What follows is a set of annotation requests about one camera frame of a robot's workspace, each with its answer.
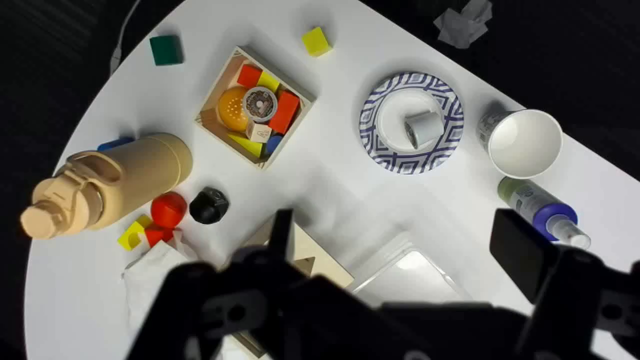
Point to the yellow notched wooden block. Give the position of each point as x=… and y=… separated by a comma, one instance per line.
x=130, y=234

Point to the long yellow toy block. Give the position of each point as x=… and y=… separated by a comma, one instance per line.
x=246, y=144

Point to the small red wooden block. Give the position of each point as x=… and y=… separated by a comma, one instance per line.
x=159, y=234

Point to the orange toy ball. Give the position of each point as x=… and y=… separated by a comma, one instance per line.
x=231, y=110

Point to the wooden shape sorter box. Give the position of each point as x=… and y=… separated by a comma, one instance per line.
x=319, y=256

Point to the tan plastic bottle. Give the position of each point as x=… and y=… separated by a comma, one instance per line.
x=132, y=172

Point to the small yellow toy block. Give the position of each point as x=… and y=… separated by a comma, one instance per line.
x=269, y=80

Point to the yellow wooden cube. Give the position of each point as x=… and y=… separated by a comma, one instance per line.
x=317, y=40

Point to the large red toy block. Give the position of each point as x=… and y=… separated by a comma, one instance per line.
x=285, y=113

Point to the green wooden block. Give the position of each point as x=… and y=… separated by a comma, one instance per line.
x=167, y=50

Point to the plastic bottle with blue cap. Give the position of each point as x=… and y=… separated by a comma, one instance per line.
x=533, y=200

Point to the small red toy block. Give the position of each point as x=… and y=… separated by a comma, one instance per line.
x=248, y=74

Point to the small blue toy block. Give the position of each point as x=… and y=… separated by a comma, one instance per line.
x=273, y=144

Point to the black round object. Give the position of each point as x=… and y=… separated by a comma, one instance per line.
x=209, y=205

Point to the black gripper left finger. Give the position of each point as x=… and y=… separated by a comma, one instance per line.
x=280, y=234

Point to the red round wooden block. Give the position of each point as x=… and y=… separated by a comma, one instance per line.
x=168, y=209

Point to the round metal toy can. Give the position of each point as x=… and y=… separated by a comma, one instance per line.
x=261, y=104

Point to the wooden toy box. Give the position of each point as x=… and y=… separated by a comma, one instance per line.
x=213, y=119

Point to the blue wooden block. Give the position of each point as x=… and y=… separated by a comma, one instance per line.
x=114, y=142

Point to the beige toy cube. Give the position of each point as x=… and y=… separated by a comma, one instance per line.
x=261, y=133

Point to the white paper cup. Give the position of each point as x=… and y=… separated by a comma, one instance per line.
x=522, y=142

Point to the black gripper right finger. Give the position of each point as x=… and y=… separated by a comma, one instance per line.
x=527, y=253

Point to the grey paper sheets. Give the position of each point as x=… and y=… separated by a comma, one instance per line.
x=463, y=24

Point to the blue white patterned bowl lid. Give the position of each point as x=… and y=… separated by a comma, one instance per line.
x=390, y=151

